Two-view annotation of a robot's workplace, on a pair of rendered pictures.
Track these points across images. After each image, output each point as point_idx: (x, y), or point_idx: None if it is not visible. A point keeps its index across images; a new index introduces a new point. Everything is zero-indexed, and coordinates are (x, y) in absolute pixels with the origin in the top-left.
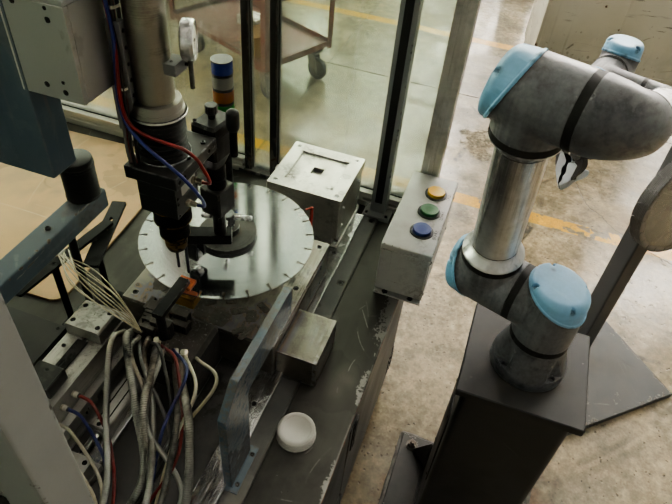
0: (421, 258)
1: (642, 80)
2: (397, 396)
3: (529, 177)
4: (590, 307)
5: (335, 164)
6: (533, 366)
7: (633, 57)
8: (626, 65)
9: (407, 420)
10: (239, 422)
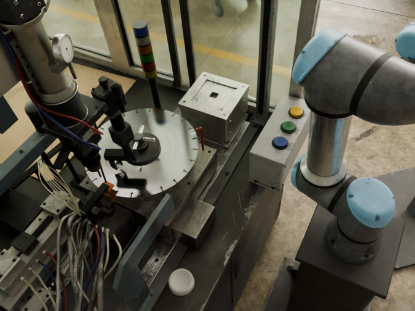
0: (276, 164)
1: None
2: (285, 232)
3: (336, 128)
4: None
5: (227, 89)
6: (351, 247)
7: None
8: None
9: (289, 249)
10: (132, 283)
